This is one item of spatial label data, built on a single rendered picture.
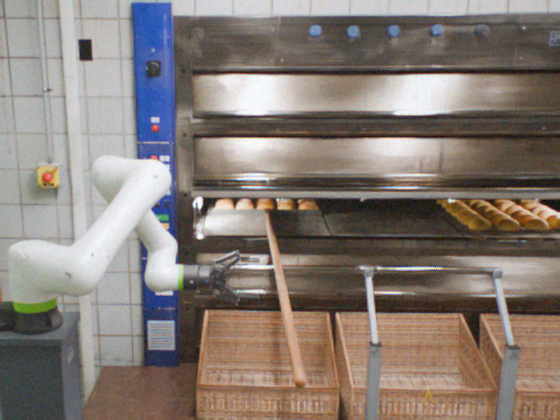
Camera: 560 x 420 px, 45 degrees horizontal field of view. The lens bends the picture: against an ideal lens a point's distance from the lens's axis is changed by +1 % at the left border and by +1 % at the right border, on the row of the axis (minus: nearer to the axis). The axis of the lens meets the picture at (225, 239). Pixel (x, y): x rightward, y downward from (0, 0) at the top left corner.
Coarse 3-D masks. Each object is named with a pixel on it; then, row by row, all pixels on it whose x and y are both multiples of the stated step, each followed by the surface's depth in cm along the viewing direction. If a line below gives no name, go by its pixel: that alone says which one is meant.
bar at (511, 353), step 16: (304, 272) 260; (320, 272) 259; (336, 272) 259; (352, 272) 259; (368, 272) 257; (384, 272) 258; (400, 272) 258; (416, 272) 258; (432, 272) 258; (448, 272) 257; (464, 272) 257; (480, 272) 257; (496, 272) 256; (368, 288) 256; (496, 288) 255; (368, 304) 253; (512, 352) 241; (368, 368) 247; (512, 368) 243; (368, 384) 247; (512, 384) 244; (368, 400) 248; (512, 400) 246; (368, 416) 250; (496, 416) 252
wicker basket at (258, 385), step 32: (224, 320) 301; (256, 320) 300; (320, 320) 299; (224, 352) 301; (256, 352) 300; (288, 352) 300; (320, 352) 299; (224, 384) 260; (256, 384) 290; (288, 384) 290; (320, 384) 290; (224, 416) 264; (256, 416) 263; (288, 416) 263; (320, 416) 262
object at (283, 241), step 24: (216, 240) 296; (240, 240) 295; (264, 240) 295; (288, 240) 295; (312, 240) 294; (336, 240) 294; (360, 240) 294; (384, 240) 293; (408, 240) 293; (432, 240) 293; (456, 240) 293; (480, 240) 292; (504, 240) 292; (528, 240) 292; (552, 240) 292
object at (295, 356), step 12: (276, 252) 265; (276, 264) 251; (276, 276) 239; (288, 300) 217; (288, 312) 205; (288, 324) 196; (288, 336) 189; (300, 360) 175; (300, 372) 168; (300, 384) 165
